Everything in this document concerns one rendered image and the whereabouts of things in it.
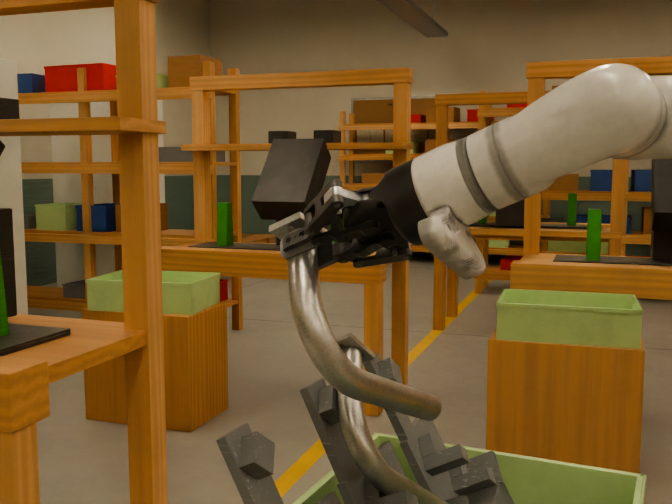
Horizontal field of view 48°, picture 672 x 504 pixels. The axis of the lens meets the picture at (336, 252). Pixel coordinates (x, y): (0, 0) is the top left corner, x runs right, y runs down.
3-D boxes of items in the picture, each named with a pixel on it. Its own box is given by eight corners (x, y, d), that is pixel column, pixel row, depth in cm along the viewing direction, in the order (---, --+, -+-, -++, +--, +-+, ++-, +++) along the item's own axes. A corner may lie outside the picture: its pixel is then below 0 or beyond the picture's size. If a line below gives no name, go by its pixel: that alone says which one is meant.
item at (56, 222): (213, 342, 605) (208, 51, 580) (-32, 321, 687) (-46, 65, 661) (243, 329, 656) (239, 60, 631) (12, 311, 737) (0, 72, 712)
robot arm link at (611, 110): (479, 209, 61) (509, 209, 69) (673, 127, 54) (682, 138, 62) (449, 130, 62) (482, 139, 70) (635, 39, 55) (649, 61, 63)
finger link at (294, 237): (330, 223, 73) (288, 241, 75) (312, 209, 71) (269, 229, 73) (331, 236, 72) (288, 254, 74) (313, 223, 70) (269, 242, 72)
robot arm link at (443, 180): (418, 245, 62) (487, 216, 59) (401, 138, 68) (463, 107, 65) (468, 285, 68) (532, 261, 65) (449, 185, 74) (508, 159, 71)
